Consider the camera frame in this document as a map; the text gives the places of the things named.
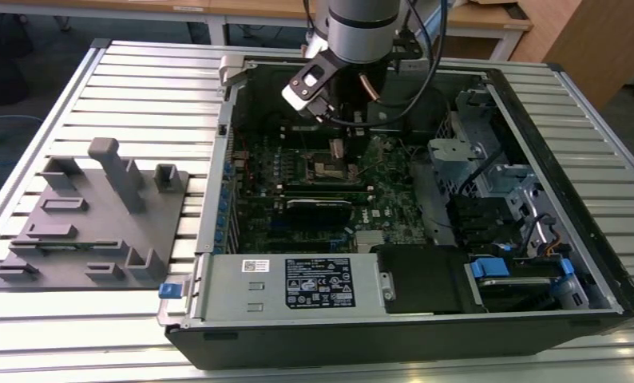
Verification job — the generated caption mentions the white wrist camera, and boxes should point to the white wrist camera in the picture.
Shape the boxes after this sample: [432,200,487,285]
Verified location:
[281,51,344,119]

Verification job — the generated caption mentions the silver drive cage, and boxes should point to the silver drive cage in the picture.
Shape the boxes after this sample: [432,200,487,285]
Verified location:
[451,89,578,260]

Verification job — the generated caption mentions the wooden desk white frame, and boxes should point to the wooden desk white frame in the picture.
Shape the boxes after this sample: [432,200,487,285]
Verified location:
[208,0,535,61]
[0,0,227,45]

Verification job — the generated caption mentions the black graphics card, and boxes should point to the black graphics card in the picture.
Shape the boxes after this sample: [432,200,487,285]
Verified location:
[285,198,355,232]

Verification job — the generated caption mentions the silver chipset heatsink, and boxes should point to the silver chipset heatsink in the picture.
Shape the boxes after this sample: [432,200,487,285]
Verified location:
[356,229,387,245]

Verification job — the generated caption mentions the green motherboard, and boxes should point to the green motherboard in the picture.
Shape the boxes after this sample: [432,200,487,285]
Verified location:
[224,131,440,255]

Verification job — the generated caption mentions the grey parts rack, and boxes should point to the grey parts rack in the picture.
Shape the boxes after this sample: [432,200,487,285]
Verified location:
[0,137,192,289]

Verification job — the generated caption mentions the silver metal bracket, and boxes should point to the silver metal bracket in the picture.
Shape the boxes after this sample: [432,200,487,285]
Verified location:
[427,137,483,164]

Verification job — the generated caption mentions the silver power supply unit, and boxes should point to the silver power supply unit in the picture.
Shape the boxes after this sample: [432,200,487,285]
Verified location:
[185,253,387,322]

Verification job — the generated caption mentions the grey case release latch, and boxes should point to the grey case release latch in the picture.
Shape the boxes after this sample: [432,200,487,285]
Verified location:
[217,54,249,87]

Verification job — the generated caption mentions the wooden cabinet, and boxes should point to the wooden cabinet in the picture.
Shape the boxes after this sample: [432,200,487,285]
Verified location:
[509,0,634,111]

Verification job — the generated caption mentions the green RAM stick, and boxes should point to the green RAM stick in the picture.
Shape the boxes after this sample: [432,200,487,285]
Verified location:
[36,242,97,251]

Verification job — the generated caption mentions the black office chair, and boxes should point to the black office chair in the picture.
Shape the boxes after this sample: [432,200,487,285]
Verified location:
[0,11,34,107]

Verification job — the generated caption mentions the CPU socket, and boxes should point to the CPU socket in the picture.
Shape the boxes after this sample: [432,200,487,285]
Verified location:
[304,150,363,184]

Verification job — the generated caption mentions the black RAM slot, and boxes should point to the black RAM slot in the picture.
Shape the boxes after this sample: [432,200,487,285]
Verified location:
[284,185,375,192]
[283,194,375,201]
[284,190,375,196]

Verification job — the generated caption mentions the black drive wire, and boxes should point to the black drive wire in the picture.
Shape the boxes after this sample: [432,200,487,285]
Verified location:
[456,147,504,200]

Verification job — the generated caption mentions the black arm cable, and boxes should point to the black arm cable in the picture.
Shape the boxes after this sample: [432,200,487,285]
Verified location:
[315,0,448,128]

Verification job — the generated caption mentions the metal socket cover frame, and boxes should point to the metal socket cover frame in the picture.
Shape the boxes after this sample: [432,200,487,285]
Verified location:
[327,138,349,161]

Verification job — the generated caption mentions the coloured wire bundle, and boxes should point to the coloured wire bundle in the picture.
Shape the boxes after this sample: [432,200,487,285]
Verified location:
[539,235,563,256]

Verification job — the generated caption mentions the hard disk in blue carrier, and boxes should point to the hard disk in blue carrier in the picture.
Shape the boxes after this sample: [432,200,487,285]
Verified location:
[467,257,557,313]

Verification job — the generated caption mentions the black open PC case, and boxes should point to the black open PC case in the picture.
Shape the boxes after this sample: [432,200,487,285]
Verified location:
[156,55,634,372]

